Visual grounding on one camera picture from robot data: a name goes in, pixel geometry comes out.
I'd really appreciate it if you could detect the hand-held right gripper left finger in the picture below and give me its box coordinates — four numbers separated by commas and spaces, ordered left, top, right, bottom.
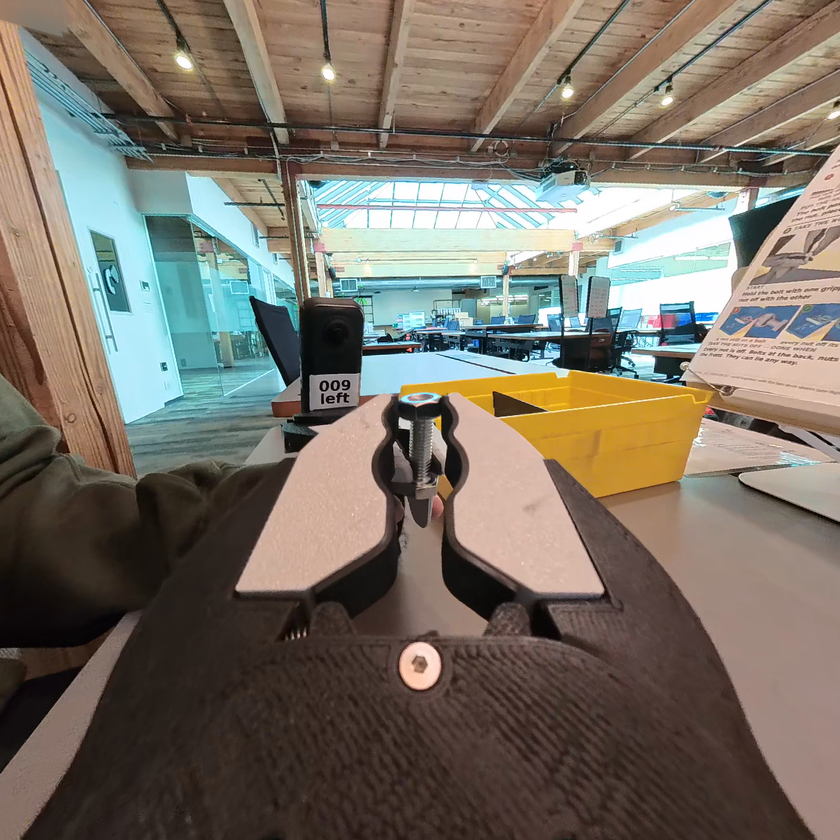
234, 392, 403, 614

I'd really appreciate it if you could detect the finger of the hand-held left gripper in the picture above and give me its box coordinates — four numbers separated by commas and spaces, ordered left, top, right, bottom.
387, 453, 437, 530

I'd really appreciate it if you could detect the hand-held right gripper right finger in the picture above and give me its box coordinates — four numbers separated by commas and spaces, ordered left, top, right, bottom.
441, 392, 606, 621

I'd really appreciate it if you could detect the silver hex bolt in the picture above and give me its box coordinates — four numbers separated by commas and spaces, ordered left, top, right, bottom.
396, 392, 443, 483

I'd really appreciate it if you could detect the person's left forearm green sleeve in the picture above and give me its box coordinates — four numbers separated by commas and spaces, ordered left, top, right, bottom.
0, 373, 293, 651

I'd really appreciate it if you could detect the grey desk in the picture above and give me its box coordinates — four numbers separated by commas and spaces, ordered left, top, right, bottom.
0, 420, 840, 840

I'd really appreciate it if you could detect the large yellow plastic bin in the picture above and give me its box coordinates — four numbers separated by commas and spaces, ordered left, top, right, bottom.
399, 369, 715, 500

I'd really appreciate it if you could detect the glass partition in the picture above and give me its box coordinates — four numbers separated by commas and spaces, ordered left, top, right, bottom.
144, 213, 277, 398

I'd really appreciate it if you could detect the dark door sign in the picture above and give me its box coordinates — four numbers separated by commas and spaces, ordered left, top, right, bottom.
90, 230, 132, 315

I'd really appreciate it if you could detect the laminated paper sheet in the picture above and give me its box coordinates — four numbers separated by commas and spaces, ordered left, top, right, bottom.
682, 420, 818, 478

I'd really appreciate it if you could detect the white ceiling projector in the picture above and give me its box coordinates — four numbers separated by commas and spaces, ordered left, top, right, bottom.
535, 161, 592, 202

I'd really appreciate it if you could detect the white document stand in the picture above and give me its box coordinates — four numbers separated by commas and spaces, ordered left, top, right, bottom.
738, 423, 840, 524

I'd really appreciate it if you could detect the illustrated instruction sheet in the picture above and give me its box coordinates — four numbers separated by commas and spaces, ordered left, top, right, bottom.
686, 141, 840, 437

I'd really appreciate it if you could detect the black panel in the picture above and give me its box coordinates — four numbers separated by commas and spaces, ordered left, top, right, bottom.
728, 196, 800, 270

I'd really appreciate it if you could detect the metal door handle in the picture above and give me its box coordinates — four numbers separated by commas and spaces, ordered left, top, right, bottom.
92, 272, 120, 354

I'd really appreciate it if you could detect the wooden post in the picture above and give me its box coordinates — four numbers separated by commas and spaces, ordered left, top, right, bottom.
0, 20, 137, 478

